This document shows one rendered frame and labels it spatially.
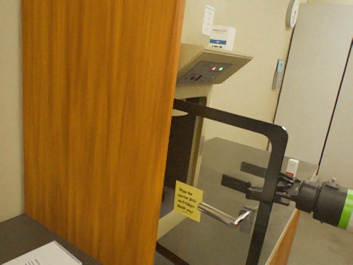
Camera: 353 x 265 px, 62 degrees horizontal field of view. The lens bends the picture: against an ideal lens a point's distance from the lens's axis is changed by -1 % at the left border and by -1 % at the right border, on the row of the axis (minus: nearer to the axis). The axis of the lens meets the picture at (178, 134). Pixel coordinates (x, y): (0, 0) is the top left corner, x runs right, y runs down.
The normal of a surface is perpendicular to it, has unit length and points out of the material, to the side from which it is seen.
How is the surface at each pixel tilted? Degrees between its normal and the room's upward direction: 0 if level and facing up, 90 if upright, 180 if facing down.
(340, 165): 90
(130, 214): 90
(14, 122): 90
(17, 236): 0
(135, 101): 90
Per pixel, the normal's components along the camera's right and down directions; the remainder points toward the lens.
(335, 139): -0.53, 0.16
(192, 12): 0.84, 0.25
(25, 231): 0.13, -0.96
